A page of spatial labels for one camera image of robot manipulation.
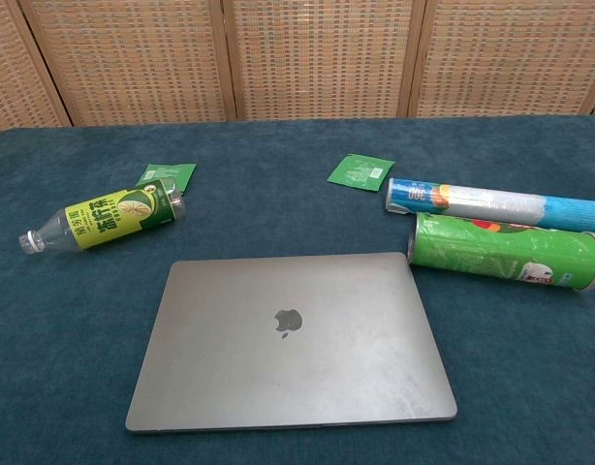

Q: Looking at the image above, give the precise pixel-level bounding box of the green sachet packet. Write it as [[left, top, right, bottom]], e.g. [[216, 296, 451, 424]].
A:
[[326, 153, 395, 193], [137, 163, 198, 195]]

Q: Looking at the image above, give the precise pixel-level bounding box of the green crisps can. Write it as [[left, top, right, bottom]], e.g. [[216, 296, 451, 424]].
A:
[[406, 211, 595, 293]]

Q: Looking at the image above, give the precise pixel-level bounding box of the silver laptop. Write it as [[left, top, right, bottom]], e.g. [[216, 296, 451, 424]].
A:
[[125, 251, 458, 433]]

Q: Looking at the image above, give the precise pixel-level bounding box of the woven bamboo screen panel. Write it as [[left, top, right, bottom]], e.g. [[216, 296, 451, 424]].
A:
[[408, 0, 595, 120], [0, 0, 74, 140], [18, 0, 240, 128], [222, 0, 430, 122]]

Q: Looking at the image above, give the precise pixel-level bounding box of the clear bottle with green-yellow label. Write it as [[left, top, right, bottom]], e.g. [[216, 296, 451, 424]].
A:
[[18, 176, 186, 256]]

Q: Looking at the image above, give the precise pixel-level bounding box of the blue and white tube pack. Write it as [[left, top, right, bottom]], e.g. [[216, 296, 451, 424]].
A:
[[385, 177, 595, 233]]

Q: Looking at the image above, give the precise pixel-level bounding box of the dark teal tablecloth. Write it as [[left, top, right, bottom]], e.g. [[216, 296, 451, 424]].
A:
[[0, 114, 595, 465]]

